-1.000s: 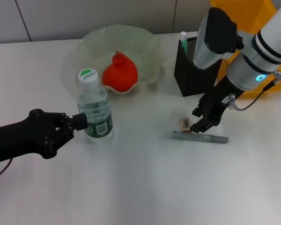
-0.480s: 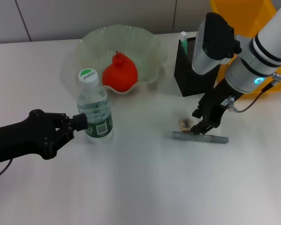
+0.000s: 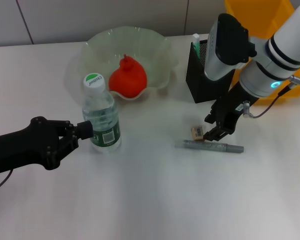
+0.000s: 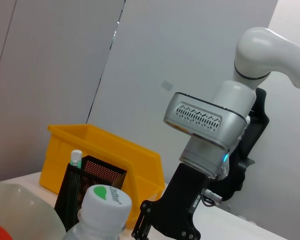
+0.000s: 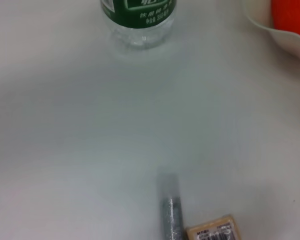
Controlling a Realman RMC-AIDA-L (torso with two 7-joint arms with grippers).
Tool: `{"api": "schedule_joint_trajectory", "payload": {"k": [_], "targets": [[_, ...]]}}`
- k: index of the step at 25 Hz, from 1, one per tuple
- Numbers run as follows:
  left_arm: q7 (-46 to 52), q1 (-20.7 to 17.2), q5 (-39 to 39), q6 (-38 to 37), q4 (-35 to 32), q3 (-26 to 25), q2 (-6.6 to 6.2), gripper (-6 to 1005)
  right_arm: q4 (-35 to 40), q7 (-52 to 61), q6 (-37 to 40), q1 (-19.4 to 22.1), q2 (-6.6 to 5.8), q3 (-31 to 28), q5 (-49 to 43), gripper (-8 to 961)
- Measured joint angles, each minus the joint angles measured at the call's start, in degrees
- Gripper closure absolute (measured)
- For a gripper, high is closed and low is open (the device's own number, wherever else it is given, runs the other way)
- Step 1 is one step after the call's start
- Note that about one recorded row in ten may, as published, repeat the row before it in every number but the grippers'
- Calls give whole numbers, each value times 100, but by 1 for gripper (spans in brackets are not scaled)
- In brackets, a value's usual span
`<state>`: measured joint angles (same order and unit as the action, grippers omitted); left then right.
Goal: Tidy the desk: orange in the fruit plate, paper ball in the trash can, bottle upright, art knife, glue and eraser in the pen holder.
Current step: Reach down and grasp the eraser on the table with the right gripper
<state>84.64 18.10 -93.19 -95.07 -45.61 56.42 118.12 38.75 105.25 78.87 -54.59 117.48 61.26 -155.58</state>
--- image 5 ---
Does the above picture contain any clear water bottle green label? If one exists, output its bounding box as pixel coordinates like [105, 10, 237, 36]
[99, 0, 178, 51]

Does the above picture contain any beige eraser with barcode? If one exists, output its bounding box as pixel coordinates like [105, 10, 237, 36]
[184, 213, 241, 240]

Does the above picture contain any red-orange fruit with stem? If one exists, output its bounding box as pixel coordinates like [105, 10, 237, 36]
[270, 0, 300, 43]

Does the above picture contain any grey marker pen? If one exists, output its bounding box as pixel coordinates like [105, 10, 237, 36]
[156, 173, 185, 240]

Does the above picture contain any translucent green wavy fruit plate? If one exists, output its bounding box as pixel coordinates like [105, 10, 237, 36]
[240, 0, 300, 66]

